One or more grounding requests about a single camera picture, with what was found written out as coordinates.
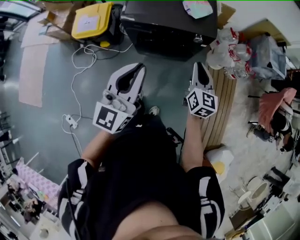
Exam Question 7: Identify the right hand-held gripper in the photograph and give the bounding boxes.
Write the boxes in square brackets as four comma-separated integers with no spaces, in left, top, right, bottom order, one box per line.
[183,62,219,120]

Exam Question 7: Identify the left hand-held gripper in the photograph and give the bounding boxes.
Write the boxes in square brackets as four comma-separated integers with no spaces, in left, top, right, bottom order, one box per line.
[92,62,147,135]

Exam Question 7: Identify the black cabinet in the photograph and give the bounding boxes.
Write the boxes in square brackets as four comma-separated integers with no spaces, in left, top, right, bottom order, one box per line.
[120,0,219,62]

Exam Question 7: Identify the person's right forearm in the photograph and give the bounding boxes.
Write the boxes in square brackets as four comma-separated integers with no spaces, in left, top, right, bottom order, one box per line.
[182,114,205,172]

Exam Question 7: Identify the person's left forearm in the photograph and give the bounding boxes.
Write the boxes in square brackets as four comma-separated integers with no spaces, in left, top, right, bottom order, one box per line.
[81,129,118,170]

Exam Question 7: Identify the pack of water bottles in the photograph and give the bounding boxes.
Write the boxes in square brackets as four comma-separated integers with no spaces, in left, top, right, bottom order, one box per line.
[205,27,255,71]

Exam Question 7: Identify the clear plastic water bottle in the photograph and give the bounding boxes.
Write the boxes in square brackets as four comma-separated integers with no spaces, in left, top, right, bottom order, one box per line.
[224,62,250,81]

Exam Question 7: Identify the wooden slatted bench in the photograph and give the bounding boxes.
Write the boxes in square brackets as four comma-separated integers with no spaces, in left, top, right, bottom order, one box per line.
[201,67,238,151]

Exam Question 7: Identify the small black device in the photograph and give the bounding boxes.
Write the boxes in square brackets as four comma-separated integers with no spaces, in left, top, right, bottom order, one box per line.
[165,127,185,144]

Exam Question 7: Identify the white power strip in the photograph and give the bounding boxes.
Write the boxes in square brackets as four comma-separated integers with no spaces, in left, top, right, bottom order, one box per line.
[65,114,79,129]

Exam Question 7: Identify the grey translucent plastic bag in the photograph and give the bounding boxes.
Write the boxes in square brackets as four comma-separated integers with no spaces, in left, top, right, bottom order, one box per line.
[248,35,288,80]

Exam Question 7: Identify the black bin with yellow lid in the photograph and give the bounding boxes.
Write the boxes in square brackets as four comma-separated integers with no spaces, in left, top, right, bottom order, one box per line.
[71,1,124,47]

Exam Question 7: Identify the colourful packet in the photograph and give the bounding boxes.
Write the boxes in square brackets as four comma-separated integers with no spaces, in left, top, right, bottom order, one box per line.
[182,0,214,20]

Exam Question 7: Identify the white plastic bin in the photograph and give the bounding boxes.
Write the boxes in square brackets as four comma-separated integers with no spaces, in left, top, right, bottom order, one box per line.
[204,144,234,181]

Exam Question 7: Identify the person's black white-striped shirt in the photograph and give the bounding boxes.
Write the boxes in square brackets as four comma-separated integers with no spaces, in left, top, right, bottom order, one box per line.
[57,98,226,240]

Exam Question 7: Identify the brown cardboard box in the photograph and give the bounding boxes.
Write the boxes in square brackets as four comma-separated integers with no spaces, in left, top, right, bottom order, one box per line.
[38,1,82,42]

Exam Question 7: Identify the flat cardboard sheet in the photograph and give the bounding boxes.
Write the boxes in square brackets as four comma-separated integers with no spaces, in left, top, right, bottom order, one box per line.
[18,17,62,108]

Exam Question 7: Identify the white round lamp shade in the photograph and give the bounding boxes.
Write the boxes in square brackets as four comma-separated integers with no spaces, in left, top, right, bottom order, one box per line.
[237,175,270,210]

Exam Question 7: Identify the pink checked cloth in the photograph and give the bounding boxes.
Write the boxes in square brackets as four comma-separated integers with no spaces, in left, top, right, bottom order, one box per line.
[15,158,62,212]

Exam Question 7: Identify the person's face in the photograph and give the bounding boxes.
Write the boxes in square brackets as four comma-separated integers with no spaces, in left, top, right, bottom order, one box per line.
[115,201,203,240]

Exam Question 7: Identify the black power cable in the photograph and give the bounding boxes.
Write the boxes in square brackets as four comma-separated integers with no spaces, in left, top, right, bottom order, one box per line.
[69,114,95,158]

